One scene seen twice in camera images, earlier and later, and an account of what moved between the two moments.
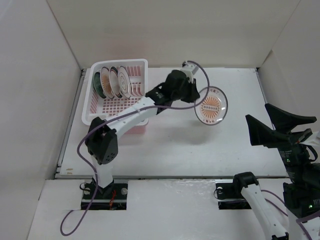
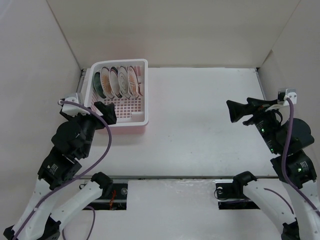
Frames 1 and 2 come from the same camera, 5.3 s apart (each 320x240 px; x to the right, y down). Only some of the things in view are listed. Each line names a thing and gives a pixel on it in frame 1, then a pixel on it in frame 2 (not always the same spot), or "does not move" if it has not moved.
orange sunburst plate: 212,110 → 133,81
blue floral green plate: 98,84 does not move
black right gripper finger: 261,135 → 237,110
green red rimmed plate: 114,75 does not move
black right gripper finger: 284,122 → 258,102
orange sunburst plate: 105,82 does not move
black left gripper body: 177,95 → 90,123
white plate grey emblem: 124,82 does not move
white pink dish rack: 111,86 does not move
